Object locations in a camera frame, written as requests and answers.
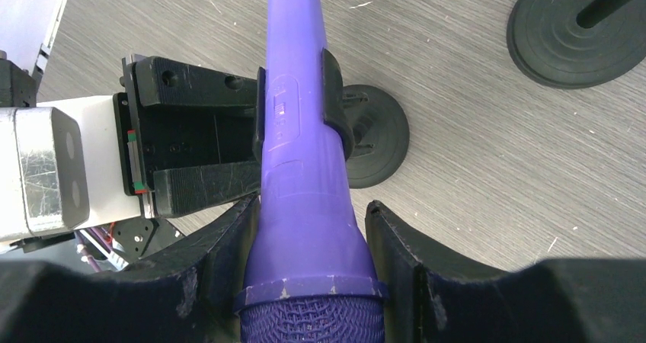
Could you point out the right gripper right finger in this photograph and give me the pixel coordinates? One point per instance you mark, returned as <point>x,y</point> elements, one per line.
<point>440,295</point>

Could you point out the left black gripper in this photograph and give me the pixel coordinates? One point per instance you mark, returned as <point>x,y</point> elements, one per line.
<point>185,135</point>

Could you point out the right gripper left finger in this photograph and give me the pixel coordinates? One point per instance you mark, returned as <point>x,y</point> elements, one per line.
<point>183,293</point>

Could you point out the purple microphone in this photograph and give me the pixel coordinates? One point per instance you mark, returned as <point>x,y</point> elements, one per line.
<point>309,276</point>

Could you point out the black mic stand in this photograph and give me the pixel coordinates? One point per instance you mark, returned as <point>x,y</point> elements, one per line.
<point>373,133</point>
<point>574,44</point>

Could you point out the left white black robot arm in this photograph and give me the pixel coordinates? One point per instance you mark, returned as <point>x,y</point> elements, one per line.
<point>118,243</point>

